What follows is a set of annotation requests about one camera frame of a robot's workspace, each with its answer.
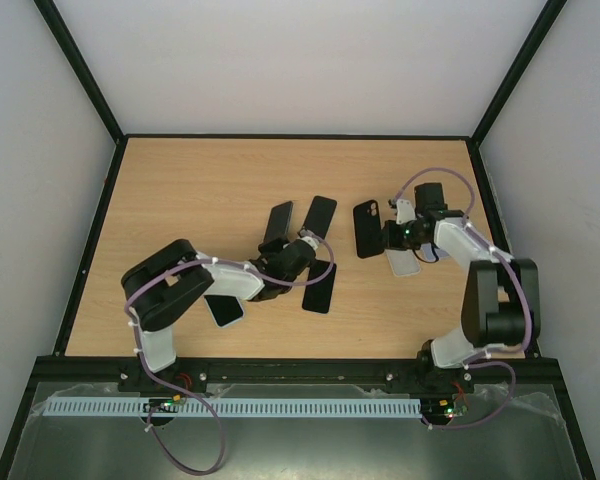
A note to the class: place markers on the black mounting rail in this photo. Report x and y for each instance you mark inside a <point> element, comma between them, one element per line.
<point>391,376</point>

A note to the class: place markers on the lilac phone case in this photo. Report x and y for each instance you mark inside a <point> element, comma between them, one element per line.
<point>432,254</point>

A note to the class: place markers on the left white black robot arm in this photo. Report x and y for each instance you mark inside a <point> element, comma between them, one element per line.
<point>160,289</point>

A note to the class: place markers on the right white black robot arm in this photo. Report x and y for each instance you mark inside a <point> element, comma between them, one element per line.
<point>499,312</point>

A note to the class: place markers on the black phone case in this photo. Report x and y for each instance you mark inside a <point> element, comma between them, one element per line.
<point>368,229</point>

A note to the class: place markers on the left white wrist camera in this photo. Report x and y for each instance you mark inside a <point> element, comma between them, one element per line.
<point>310,238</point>

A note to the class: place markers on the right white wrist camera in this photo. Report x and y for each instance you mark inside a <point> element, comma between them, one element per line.
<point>404,211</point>

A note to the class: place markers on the black aluminium frame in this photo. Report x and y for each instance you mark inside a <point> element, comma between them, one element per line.
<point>521,77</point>

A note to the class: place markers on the light blue slotted cable duct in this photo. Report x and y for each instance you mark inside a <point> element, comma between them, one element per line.
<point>234,408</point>

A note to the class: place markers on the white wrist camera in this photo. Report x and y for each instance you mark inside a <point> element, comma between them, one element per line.
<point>404,211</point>
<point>310,238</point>

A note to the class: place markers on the black phone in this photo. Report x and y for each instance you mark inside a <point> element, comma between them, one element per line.
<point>317,297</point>

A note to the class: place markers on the beige phone case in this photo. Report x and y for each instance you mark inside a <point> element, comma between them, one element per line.
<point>403,263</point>

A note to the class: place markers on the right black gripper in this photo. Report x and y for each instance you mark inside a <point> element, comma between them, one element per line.
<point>389,236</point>

